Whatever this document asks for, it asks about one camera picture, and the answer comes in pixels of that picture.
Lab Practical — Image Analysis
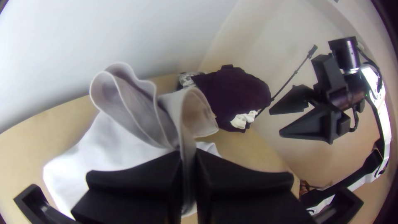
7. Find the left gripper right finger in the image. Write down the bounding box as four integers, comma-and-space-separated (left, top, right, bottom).
194, 149, 315, 224

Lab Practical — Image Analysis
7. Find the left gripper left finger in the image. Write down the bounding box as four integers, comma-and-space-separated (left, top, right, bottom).
70, 151, 184, 224

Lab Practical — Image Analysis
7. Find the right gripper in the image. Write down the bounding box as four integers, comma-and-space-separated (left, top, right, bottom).
269, 84, 352, 145

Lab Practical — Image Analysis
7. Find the light grey t-shirt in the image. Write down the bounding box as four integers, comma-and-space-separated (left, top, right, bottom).
43, 62, 222, 218

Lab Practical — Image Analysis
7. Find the black tripod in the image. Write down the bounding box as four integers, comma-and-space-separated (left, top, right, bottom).
256, 44, 319, 117

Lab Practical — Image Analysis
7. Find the pile of folded clothes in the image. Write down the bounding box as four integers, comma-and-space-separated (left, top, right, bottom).
177, 64, 273, 134

